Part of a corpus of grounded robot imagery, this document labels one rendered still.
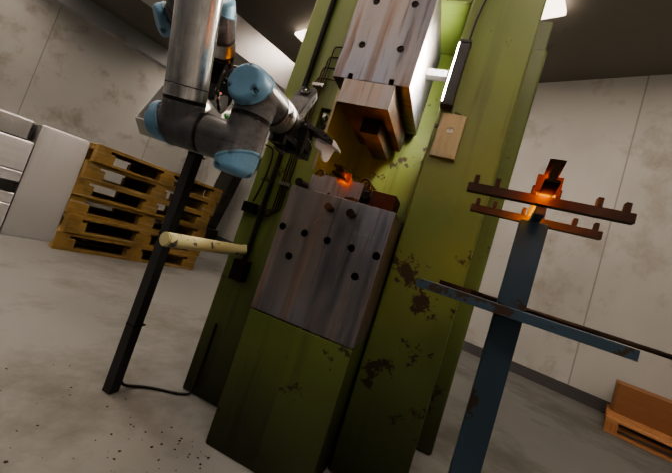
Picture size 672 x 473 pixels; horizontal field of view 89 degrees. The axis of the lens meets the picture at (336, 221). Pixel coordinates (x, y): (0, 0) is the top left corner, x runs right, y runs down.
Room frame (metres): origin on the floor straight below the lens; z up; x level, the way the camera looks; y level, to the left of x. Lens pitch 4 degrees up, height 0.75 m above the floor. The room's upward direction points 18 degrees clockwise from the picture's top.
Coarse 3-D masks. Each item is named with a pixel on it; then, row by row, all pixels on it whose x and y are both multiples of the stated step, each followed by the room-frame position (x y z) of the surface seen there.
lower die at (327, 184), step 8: (312, 176) 1.24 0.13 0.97; (320, 176) 1.23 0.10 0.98; (328, 176) 1.22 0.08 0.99; (312, 184) 1.23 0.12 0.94; (320, 184) 1.22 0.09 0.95; (328, 184) 1.21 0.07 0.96; (336, 184) 1.21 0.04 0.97; (344, 184) 1.20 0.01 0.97; (352, 184) 1.19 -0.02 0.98; (360, 184) 1.18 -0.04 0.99; (328, 192) 1.21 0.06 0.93; (336, 192) 1.20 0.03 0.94; (344, 192) 1.19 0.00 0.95; (352, 192) 1.18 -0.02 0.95; (360, 192) 1.18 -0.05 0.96; (360, 200) 1.19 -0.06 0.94
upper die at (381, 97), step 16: (352, 80) 1.23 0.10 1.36; (352, 96) 1.22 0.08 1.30; (368, 96) 1.20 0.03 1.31; (384, 96) 1.18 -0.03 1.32; (352, 112) 1.29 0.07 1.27; (368, 112) 1.25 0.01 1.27; (384, 112) 1.20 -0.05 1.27; (400, 112) 1.35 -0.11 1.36; (352, 128) 1.46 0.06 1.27; (384, 128) 1.35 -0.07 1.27; (400, 128) 1.44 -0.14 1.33; (400, 144) 1.53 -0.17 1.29
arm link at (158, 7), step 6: (156, 6) 0.76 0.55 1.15; (162, 6) 0.76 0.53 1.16; (156, 12) 0.76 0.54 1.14; (162, 12) 0.76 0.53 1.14; (168, 12) 0.74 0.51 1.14; (156, 18) 0.78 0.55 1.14; (162, 18) 0.76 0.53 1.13; (168, 18) 0.77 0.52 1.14; (156, 24) 0.80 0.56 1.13; (162, 24) 0.77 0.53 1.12; (168, 24) 0.77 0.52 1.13; (162, 30) 0.79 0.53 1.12; (168, 30) 0.79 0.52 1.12; (168, 36) 0.81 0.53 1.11
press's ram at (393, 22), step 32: (384, 0) 1.22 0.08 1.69; (416, 0) 1.18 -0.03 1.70; (352, 32) 1.25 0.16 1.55; (384, 32) 1.21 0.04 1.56; (416, 32) 1.17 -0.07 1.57; (352, 64) 1.23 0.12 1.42; (384, 64) 1.20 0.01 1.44; (416, 64) 1.16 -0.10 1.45; (416, 96) 1.31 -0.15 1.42; (416, 128) 1.51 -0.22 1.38
